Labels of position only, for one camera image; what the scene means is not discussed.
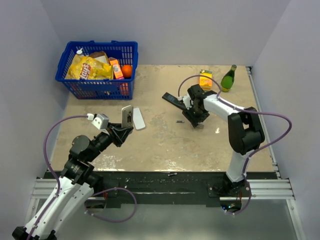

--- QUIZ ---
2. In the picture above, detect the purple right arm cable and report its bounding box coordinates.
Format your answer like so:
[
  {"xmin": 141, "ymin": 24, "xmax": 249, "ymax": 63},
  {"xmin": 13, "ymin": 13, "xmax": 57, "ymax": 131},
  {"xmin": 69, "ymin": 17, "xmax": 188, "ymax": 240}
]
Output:
[{"xmin": 177, "ymin": 74, "xmax": 293, "ymax": 181}]

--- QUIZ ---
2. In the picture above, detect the blue plastic shopping basket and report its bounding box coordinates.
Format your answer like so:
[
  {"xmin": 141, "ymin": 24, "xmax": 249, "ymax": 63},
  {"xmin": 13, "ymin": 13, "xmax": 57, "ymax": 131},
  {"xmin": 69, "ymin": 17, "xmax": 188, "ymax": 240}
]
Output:
[{"xmin": 55, "ymin": 40, "xmax": 139, "ymax": 100}]

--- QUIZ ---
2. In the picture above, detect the grey remote control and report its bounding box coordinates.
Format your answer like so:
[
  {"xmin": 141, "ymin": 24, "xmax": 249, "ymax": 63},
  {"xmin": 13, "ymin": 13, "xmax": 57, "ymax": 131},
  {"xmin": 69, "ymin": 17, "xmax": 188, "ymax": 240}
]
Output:
[{"xmin": 121, "ymin": 105, "xmax": 134, "ymax": 128}]

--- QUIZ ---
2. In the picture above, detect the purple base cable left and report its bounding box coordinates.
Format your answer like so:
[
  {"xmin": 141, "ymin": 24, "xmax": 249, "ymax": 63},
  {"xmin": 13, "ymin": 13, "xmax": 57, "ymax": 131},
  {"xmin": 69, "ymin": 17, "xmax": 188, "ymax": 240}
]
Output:
[{"xmin": 84, "ymin": 187, "xmax": 138, "ymax": 223}]

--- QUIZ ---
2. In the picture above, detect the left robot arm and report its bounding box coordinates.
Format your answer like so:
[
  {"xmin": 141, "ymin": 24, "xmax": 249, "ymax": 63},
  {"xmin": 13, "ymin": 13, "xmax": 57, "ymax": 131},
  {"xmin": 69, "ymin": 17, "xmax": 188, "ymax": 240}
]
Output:
[{"xmin": 12, "ymin": 123, "xmax": 134, "ymax": 240}]

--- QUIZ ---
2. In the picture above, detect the yellow orange sponge pack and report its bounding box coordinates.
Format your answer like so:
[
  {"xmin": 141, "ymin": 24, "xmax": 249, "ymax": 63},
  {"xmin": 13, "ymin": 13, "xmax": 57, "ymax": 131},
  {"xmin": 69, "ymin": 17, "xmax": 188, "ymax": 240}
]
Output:
[{"xmin": 198, "ymin": 69, "xmax": 213, "ymax": 92}]

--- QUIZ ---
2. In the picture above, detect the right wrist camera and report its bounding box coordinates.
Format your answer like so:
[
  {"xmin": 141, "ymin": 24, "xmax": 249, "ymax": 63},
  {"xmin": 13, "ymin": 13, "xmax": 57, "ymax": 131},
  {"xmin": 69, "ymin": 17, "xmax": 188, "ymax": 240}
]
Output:
[{"xmin": 177, "ymin": 94, "xmax": 193, "ymax": 109}]

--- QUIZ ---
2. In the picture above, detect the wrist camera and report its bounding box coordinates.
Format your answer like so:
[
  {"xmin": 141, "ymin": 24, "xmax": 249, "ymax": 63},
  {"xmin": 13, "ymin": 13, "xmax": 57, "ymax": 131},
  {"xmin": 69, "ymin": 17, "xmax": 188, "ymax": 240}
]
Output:
[
  {"xmin": 86, "ymin": 113, "xmax": 109, "ymax": 131},
  {"xmin": 177, "ymin": 94, "xmax": 193, "ymax": 109}
]

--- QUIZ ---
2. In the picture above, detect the brown bread bag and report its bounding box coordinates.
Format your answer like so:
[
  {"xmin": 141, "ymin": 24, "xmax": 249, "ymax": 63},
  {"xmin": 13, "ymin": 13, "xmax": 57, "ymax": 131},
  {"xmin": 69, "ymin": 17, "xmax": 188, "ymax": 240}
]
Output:
[{"xmin": 89, "ymin": 51, "xmax": 110, "ymax": 65}]

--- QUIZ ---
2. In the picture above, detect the orange juice carton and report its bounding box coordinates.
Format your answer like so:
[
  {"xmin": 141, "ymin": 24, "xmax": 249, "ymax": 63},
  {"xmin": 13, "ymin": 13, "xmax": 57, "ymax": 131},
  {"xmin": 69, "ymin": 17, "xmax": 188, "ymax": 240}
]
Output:
[{"xmin": 108, "ymin": 57, "xmax": 124, "ymax": 80}]

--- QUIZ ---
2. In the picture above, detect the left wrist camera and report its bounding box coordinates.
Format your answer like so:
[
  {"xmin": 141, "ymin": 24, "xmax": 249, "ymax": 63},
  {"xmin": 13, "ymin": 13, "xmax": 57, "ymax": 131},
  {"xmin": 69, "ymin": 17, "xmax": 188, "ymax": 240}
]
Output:
[{"xmin": 86, "ymin": 113, "xmax": 109, "ymax": 131}]

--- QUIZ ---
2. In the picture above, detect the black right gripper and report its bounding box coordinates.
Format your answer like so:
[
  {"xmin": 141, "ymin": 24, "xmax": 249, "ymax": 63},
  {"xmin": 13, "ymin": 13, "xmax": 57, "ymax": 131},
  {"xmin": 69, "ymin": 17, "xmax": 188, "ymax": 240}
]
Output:
[{"xmin": 183, "ymin": 103, "xmax": 210, "ymax": 128}]

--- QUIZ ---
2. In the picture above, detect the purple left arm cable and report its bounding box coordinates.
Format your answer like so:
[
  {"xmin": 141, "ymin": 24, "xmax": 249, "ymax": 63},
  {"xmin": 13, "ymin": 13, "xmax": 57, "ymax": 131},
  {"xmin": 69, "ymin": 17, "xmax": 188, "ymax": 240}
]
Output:
[{"xmin": 26, "ymin": 114, "xmax": 88, "ymax": 240}]

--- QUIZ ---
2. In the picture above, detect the orange fruit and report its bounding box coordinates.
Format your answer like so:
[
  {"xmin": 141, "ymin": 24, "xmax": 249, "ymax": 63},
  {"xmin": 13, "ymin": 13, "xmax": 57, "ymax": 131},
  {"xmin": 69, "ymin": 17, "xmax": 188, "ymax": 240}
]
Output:
[{"xmin": 121, "ymin": 64, "xmax": 133, "ymax": 79}]

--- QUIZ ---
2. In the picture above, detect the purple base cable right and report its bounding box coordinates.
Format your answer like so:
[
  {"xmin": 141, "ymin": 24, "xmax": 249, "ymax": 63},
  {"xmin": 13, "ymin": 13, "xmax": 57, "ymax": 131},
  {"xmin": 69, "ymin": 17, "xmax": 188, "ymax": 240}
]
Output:
[{"xmin": 223, "ymin": 179, "xmax": 253, "ymax": 215}]

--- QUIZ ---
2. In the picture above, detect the black remote control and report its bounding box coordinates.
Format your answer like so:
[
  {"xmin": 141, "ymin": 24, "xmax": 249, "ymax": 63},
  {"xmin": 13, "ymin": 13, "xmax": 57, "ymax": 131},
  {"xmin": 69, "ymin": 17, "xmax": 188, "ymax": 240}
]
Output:
[{"xmin": 162, "ymin": 92, "xmax": 186, "ymax": 111}]

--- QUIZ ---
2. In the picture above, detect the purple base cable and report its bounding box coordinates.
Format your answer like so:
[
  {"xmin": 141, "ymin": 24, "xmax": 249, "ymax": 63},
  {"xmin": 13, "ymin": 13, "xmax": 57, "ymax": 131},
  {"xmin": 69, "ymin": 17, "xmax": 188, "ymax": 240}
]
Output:
[
  {"xmin": 84, "ymin": 187, "xmax": 138, "ymax": 223},
  {"xmin": 223, "ymin": 179, "xmax": 253, "ymax": 215}
]

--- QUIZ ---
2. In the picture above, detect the white remote control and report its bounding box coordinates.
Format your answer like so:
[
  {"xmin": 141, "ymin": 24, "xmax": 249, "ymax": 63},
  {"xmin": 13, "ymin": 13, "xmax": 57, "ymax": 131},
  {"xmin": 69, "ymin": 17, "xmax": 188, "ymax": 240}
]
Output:
[{"xmin": 133, "ymin": 107, "xmax": 146, "ymax": 131}]

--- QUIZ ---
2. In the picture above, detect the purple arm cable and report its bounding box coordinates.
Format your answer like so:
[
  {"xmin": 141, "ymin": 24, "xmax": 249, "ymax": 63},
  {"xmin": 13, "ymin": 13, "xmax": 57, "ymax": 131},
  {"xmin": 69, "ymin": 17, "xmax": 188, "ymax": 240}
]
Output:
[
  {"xmin": 177, "ymin": 74, "xmax": 293, "ymax": 181},
  {"xmin": 26, "ymin": 114, "xmax": 88, "ymax": 240}
]

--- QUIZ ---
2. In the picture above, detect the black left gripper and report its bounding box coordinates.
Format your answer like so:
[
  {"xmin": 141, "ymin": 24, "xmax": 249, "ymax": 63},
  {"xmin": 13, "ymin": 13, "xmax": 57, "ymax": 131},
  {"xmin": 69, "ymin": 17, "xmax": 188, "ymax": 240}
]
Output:
[{"xmin": 86, "ymin": 121, "xmax": 133, "ymax": 162}]

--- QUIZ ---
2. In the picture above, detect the aluminium rail frame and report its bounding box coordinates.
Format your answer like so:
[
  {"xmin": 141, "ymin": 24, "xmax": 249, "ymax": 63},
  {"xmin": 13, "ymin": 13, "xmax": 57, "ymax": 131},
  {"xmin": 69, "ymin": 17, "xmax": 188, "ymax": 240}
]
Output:
[{"xmin": 18, "ymin": 66, "xmax": 307, "ymax": 240}]

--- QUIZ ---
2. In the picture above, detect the yellow chips bag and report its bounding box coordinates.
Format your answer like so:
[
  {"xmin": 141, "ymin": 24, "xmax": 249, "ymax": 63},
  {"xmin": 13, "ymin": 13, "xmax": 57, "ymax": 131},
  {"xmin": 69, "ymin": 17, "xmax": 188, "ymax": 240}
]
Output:
[{"xmin": 65, "ymin": 55, "xmax": 113, "ymax": 81}]

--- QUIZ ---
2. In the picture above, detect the white bottle cap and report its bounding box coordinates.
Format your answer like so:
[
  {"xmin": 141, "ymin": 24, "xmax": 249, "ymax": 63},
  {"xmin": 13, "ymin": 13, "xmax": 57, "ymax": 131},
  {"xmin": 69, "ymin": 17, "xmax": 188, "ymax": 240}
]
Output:
[{"xmin": 76, "ymin": 48, "xmax": 83, "ymax": 55}]

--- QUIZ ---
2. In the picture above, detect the green glass bottle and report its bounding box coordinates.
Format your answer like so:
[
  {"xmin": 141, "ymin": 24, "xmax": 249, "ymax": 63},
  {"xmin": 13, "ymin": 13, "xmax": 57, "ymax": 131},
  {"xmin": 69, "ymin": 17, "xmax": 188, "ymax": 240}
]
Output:
[{"xmin": 220, "ymin": 64, "xmax": 237, "ymax": 92}]

